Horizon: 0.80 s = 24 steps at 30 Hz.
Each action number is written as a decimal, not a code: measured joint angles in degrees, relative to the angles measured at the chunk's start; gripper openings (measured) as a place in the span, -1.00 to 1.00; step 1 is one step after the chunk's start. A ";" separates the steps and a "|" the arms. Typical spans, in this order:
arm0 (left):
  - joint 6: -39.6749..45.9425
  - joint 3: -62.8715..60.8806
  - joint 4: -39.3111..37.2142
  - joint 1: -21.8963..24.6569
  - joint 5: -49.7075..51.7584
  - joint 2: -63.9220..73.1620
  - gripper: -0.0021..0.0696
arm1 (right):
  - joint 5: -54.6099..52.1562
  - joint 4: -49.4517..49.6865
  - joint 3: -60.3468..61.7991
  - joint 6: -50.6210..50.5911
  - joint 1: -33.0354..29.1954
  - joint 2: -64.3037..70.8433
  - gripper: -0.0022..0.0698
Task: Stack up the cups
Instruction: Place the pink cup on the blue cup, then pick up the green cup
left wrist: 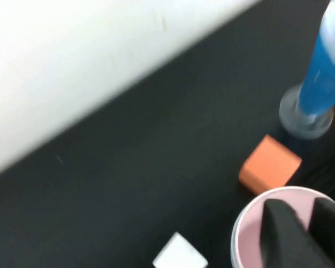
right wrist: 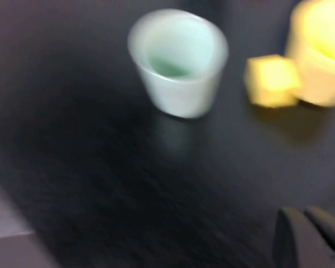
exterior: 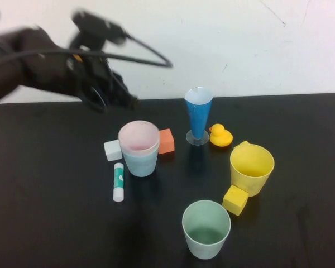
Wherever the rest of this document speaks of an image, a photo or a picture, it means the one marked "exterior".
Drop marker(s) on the white foam cube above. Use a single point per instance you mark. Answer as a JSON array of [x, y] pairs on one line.
[[112, 150]]

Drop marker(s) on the light blue plastic cup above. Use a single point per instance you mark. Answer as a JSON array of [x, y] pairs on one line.
[[141, 166]]

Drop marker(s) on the orange foam cube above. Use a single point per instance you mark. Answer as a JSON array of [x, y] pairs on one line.
[[166, 142]]

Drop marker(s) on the yellow plastic cup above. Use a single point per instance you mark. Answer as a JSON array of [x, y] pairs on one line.
[[247, 182]]

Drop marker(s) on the pink plastic cup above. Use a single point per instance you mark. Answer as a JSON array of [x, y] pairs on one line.
[[139, 135]]

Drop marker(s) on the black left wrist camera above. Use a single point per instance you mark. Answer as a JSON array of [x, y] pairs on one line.
[[96, 28]]

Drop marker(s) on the green plastic cup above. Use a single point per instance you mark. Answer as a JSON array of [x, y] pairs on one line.
[[203, 248]]

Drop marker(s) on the yellow rubber duck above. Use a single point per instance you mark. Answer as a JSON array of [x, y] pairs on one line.
[[222, 138]]

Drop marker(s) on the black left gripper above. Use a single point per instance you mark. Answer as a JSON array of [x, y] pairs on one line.
[[92, 75]]

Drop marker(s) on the yellow foam cube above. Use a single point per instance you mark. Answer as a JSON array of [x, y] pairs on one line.
[[234, 202], [242, 144]]

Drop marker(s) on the blue cone glass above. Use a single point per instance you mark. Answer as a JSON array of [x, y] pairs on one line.
[[197, 117]]

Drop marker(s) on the green white glue stick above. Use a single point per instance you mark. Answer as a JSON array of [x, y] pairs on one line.
[[118, 181]]

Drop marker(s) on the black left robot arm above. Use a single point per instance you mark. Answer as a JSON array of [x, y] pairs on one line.
[[30, 69]]

